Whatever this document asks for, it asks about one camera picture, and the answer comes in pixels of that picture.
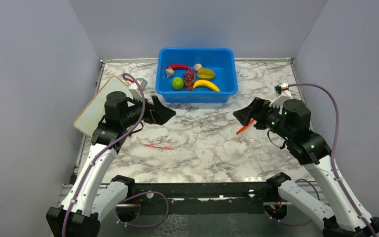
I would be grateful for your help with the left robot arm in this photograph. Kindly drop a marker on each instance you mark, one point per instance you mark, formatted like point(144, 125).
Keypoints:
point(81, 212)

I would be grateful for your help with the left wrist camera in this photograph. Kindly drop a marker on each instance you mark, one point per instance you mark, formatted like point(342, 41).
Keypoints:
point(135, 90)

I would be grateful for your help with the clear zip bag orange zipper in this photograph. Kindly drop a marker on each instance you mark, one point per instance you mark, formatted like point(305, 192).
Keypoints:
point(245, 127)

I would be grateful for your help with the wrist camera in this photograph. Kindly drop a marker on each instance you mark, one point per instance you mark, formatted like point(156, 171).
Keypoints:
point(282, 95)
point(135, 90)

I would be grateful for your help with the purple grape bunch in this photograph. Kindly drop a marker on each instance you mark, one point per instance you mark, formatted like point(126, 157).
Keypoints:
point(189, 80)

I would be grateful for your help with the green lime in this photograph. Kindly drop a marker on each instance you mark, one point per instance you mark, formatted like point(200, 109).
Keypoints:
point(177, 83)

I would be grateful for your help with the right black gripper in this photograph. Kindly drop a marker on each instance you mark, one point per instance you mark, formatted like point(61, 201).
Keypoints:
point(257, 109)

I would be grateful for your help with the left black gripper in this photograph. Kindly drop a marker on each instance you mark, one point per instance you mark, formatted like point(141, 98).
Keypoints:
point(164, 114)

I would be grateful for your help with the red chili pepper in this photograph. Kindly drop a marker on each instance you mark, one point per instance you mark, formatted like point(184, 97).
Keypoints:
point(180, 67)

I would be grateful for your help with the left garlic bulb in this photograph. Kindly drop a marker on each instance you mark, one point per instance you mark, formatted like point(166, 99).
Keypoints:
point(169, 72)

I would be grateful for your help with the garlic bulb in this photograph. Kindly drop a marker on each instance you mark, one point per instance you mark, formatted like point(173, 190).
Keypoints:
point(197, 67)
point(169, 72)

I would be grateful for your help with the right garlic bulb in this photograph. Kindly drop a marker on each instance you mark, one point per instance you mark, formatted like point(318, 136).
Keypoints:
point(197, 67)

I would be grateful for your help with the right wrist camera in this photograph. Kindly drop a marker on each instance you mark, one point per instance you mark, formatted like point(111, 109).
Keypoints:
point(282, 95)

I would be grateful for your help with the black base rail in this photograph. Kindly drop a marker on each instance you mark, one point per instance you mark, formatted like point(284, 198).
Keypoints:
point(202, 199)

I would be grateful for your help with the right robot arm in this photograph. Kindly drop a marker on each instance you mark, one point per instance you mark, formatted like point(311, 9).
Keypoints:
point(343, 215)

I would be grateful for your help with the yellow banana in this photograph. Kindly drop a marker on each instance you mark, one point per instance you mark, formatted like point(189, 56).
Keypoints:
point(205, 83)

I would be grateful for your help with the white board with wooden frame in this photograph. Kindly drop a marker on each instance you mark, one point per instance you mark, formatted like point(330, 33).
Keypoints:
point(87, 121)

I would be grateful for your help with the blue plastic bin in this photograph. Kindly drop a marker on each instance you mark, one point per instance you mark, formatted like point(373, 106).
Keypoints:
point(219, 60)

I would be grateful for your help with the red pen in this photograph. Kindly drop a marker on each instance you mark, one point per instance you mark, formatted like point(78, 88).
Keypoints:
point(159, 146)

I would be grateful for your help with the yellow green starfruit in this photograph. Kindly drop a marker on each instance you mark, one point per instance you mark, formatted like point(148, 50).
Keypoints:
point(206, 74)

